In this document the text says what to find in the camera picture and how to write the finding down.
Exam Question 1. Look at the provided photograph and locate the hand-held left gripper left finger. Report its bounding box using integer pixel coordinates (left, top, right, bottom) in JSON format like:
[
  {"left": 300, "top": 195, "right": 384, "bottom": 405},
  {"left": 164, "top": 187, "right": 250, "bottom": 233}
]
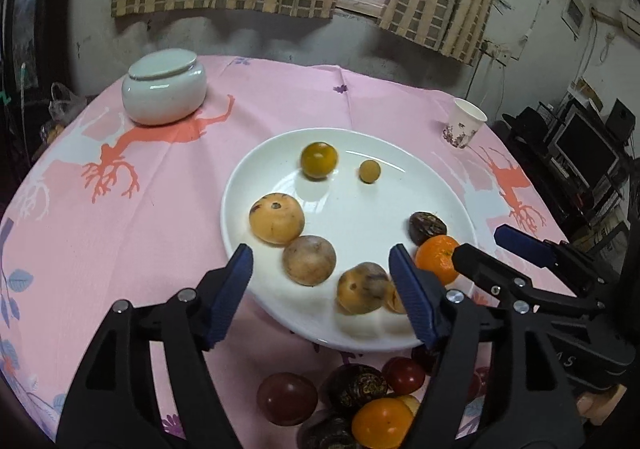
[{"left": 59, "top": 243, "right": 254, "bottom": 449}]

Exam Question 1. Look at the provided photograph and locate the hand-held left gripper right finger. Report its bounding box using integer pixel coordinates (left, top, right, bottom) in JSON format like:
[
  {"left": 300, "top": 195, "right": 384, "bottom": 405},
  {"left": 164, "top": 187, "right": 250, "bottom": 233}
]
[{"left": 389, "top": 243, "right": 586, "bottom": 449}]

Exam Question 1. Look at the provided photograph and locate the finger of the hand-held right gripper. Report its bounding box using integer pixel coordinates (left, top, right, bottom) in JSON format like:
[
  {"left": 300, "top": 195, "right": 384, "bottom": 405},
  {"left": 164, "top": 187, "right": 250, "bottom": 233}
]
[
  {"left": 495, "top": 224, "right": 621, "bottom": 285},
  {"left": 452, "top": 243, "right": 608, "bottom": 320}
]

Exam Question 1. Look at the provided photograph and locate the striped pepino melon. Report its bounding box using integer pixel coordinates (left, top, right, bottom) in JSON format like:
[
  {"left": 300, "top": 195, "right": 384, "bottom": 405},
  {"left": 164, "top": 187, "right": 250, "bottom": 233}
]
[{"left": 384, "top": 281, "right": 408, "bottom": 315}]

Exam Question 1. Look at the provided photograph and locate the mandarin orange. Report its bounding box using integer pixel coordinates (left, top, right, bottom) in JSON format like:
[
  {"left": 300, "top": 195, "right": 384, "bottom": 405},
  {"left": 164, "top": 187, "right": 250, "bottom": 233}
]
[{"left": 415, "top": 235, "right": 461, "bottom": 286}]

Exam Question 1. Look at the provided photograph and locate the blotchy yellow pepino melon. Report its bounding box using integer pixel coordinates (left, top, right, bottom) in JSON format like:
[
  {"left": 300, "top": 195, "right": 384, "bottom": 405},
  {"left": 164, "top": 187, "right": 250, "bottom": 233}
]
[{"left": 336, "top": 262, "right": 391, "bottom": 315}]

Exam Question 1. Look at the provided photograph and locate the tan passion fruit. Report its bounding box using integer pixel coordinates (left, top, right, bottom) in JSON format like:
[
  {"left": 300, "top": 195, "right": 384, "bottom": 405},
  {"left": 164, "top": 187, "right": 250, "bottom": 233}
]
[{"left": 282, "top": 235, "right": 337, "bottom": 287}]

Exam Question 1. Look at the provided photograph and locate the white oval plate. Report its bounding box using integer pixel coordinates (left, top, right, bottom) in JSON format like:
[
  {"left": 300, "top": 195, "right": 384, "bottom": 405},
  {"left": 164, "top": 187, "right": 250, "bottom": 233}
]
[{"left": 221, "top": 128, "right": 478, "bottom": 354}]

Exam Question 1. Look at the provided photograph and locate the orange yellow tomato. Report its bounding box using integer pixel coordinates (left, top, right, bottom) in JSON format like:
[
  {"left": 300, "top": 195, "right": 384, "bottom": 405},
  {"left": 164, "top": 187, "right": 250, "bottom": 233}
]
[{"left": 351, "top": 397, "right": 415, "bottom": 449}]

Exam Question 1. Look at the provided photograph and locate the green orange tangerine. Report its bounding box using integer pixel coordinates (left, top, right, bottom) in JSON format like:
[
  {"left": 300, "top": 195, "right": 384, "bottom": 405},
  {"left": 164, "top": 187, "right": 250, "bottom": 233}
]
[{"left": 300, "top": 142, "right": 339, "bottom": 180}]

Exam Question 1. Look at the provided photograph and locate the person's right hand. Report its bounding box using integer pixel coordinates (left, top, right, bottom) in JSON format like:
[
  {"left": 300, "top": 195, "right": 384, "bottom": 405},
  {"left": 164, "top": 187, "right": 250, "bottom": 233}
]
[{"left": 575, "top": 386, "right": 628, "bottom": 427}]

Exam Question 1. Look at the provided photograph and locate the red cherry tomato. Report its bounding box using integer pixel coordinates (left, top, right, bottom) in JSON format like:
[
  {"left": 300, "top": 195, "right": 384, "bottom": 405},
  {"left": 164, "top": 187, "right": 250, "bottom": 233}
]
[{"left": 382, "top": 357, "right": 427, "bottom": 396}]

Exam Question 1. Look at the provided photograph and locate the pink printed tablecloth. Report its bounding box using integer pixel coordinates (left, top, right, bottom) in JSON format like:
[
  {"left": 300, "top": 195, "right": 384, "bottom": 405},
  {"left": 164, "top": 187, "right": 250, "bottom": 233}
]
[{"left": 0, "top": 55, "right": 581, "bottom": 449}]

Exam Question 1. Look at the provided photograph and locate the dark brown passion fruit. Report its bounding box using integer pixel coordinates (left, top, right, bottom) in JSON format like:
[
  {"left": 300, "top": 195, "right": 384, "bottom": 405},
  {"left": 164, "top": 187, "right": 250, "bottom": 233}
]
[{"left": 326, "top": 364, "right": 389, "bottom": 412}]

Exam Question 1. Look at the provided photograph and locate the computer monitor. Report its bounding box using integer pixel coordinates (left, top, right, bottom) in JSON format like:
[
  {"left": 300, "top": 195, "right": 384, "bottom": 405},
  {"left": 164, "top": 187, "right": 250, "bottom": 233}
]
[{"left": 550, "top": 112, "right": 621, "bottom": 190}]

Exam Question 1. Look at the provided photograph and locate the black hat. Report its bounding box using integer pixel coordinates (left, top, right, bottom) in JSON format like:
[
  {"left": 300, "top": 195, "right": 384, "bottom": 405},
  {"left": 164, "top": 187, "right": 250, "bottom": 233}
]
[{"left": 502, "top": 106, "right": 551, "bottom": 140}]

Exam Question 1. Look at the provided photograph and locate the printed paper cup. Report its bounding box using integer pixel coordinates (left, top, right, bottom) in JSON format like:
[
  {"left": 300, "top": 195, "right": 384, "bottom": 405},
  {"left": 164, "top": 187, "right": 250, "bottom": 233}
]
[{"left": 441, "top": 98, "right": 488, "bottom": 150}]

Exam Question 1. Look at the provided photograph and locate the black speaker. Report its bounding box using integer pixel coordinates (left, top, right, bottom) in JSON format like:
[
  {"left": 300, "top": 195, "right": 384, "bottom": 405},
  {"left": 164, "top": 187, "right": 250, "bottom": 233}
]
[{"left": 605, "top": 98, "right": 637, "bottom": 135}]

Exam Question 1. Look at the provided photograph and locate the pale ceramic lidded jar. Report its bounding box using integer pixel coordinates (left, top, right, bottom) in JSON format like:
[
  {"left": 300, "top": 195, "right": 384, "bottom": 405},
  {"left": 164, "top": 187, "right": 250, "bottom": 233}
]
[{"left": 121, "top": 48, "right": 207, "bottom": 126}]

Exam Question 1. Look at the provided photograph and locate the clear plastic bag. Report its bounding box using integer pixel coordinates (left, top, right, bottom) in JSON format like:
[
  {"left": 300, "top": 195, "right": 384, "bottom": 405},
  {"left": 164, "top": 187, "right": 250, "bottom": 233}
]
[{"left": 49, "top": 82, "right": 88, "bottom": 122}]

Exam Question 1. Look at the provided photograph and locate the dark wooden cabinet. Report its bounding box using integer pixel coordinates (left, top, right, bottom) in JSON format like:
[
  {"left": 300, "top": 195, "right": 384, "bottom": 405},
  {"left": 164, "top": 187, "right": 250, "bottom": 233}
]
[{"left": 0, "top": 0, "right": 86, "bottom": 95}]

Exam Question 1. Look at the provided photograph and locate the wall power socket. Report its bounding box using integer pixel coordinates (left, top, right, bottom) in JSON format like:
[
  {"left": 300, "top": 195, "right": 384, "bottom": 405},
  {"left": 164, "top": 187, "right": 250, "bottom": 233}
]
[{"left": 480, "top": 40, "right": 513, "bottom": 62}]

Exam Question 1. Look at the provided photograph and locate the white wall box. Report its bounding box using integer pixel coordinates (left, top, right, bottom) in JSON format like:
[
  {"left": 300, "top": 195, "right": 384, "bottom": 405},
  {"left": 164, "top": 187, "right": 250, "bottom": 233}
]
[{"left": 561, "top": 0, "right": 587, "bottom": 40}]

